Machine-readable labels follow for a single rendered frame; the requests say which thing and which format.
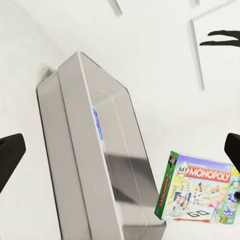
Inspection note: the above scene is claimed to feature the toy box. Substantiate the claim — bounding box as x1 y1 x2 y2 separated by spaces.
37 51 167 240

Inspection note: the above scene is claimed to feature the board game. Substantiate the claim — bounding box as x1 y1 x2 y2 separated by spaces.
154 150 240 225
93 108 103 140

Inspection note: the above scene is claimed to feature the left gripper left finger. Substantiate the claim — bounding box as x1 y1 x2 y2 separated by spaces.
0 133 26 193

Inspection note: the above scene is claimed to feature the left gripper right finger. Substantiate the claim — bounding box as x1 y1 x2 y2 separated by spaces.
224 133 240 173

